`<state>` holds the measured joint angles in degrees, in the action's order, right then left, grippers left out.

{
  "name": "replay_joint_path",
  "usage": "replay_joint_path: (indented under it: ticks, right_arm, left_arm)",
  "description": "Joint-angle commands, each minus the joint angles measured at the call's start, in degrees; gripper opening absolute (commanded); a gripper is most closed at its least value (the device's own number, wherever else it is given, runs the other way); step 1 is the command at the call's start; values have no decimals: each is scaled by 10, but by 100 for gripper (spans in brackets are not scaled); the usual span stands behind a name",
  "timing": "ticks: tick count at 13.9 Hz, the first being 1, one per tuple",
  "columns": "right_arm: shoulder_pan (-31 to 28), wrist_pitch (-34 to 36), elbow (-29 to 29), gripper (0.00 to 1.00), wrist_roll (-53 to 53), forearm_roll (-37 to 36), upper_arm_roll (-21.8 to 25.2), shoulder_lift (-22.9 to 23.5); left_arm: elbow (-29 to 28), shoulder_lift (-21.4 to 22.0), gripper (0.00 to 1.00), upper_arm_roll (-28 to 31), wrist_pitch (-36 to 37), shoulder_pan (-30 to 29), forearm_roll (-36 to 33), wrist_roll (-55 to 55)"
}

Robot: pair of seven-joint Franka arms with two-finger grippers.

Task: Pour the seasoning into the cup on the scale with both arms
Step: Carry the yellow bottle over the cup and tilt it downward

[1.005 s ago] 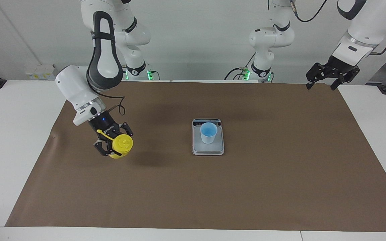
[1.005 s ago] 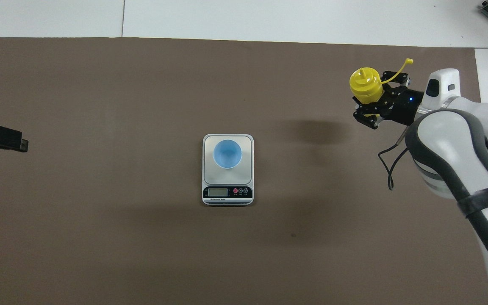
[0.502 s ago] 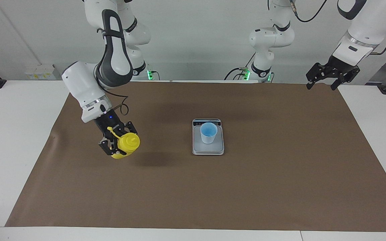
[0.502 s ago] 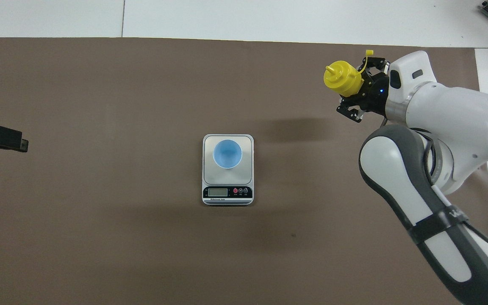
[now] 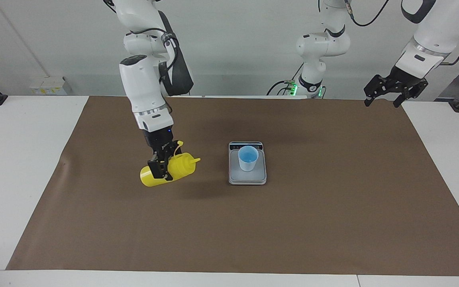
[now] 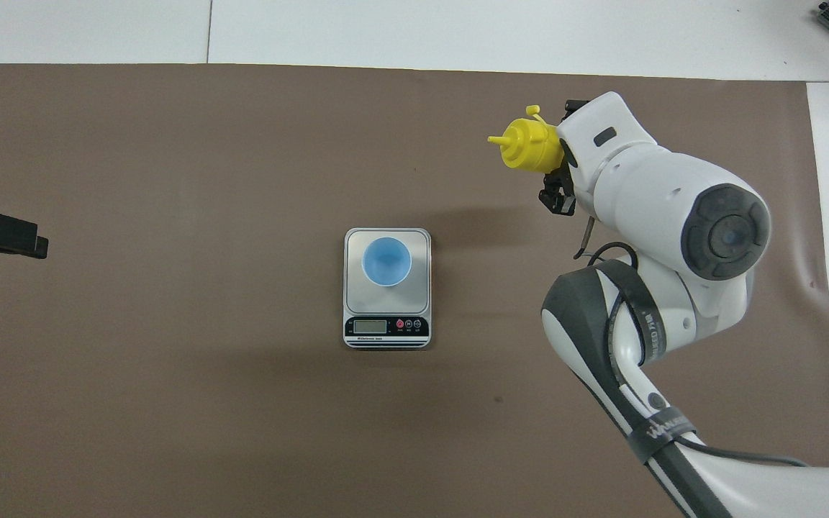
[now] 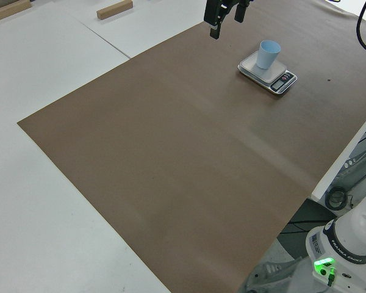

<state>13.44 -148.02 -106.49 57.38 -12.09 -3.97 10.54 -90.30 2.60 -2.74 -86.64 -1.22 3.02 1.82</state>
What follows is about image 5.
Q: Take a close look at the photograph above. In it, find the black base cable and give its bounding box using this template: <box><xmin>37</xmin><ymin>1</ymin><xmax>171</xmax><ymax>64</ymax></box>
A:
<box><xmin>267</xmin><ymin>63</ymin><xmax>306</xmax><ymax>96</ymax></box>

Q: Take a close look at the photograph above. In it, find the white wall socket box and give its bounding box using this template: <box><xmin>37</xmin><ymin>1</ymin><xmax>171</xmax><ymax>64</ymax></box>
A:
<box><xmin>29</xmin><ymin>77</ymin><xmax>67</xmax><ymax>95</ymax></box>

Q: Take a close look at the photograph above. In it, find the brown paper mat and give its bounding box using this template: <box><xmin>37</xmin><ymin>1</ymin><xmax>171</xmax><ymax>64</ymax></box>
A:
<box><xmin>6</xmin><ymin>96</ymin><xmax>459</xmax><ymax>276</ymax></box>

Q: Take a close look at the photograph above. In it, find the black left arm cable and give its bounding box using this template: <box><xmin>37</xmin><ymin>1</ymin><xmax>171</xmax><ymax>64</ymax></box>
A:
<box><xmin>343</xmin><ymin>0</ymin><xmax>459</xmax><ymax>66</ymax></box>

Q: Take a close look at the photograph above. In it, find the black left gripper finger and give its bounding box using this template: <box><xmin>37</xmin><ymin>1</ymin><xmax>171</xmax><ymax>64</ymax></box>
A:
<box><xmin>364</xmin><ymin>75</ymin><xmax>394</xmax><ymax>107</ymax></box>
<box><xmin>394</xmin><ymin>79</ymin><xmax>429</xmax><ymax>108</ymax></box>

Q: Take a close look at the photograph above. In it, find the yellow squeeze bottle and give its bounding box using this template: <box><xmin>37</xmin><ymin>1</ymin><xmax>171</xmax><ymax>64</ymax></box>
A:
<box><xmin>140</xmin><ymin>140</ymin><xmax>201</xmax><ymax>187</ymax></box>

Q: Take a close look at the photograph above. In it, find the silver digital kitchen scale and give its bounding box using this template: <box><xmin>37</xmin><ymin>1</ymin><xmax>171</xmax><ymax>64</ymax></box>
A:
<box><xmin>228</xmin><ymin>141</ymin><xmax>267</xmax><ymax>186</ymax></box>

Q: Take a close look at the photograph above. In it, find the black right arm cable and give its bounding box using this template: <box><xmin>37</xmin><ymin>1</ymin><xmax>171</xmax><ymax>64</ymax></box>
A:
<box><xmin>130</xmin><ymin>27</ymin><xmax>180</xmax><ymax>116</ymax></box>

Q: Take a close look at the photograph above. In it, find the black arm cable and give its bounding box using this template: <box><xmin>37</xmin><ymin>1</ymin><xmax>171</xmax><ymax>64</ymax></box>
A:
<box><xmin>343</xmin><ymin>0</ymin><xmax>459</xmax><ymax>66</ymax></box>
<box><xmin>130</xmin><ymin>27</ymin><xmax>180</xmax><ymax>116</ymax></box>

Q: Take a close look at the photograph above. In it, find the light blue plastic cup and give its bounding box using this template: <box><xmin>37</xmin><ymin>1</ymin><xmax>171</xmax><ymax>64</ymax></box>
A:
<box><xmin>238</xmin><ymin>145</ymin><xmax>259</xmax><ymax>172</ymax></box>

